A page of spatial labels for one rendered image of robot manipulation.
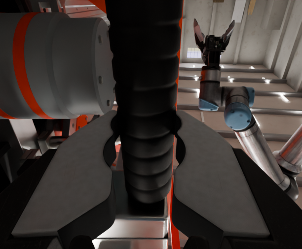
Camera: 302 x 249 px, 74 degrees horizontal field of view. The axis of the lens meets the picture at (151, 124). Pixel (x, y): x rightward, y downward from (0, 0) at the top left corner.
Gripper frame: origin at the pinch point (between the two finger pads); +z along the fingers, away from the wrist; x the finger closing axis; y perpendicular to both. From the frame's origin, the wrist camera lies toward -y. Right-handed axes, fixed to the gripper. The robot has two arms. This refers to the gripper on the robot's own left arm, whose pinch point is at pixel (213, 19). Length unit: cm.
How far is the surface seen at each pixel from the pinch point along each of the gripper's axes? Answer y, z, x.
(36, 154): 50, -46, 38
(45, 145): 46, -45, 38
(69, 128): 33, -43, 40
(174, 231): -180, -197, -9
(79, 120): 26, -41, 41
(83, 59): 60, -32, 26
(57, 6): 37, -15, 42
